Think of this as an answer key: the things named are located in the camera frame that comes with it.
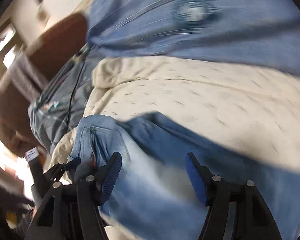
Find light blue denim pants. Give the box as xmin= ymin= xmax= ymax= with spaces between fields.
xmin=67 ymin=111 xmax=300 ymax=240

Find black cable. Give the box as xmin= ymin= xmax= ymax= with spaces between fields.
xmin=64 ymin=57 xmax=87 ymax=132

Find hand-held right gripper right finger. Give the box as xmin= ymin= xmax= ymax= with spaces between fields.
xmin=185 ymin=152 xmax=283 ymax=240

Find cream leaf-print blanket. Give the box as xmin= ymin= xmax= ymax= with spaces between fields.
xmin=50 ymin=56 xmax=300 ymax=240

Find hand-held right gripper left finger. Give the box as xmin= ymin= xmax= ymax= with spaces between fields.
xmin=24 ymin=152 xmax=122 ymax=240

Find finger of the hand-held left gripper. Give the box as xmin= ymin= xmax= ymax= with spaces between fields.
xmin=43 ymin=157 xmax=82 ymax=181
xmin=74 ymin=164 xmax=97 ymax=182

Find grey striped cloth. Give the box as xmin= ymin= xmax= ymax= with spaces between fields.
xmin=9 ymin=52 xmax=49 ymax=98

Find brown wooden headboard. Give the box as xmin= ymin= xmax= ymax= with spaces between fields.
xmin=0 ymin=14 xmax=89 ymax=158

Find blue plaid quilt with emblem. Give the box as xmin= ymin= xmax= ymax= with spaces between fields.
xmin=86 ymin=0 xmax=300 ymax=80

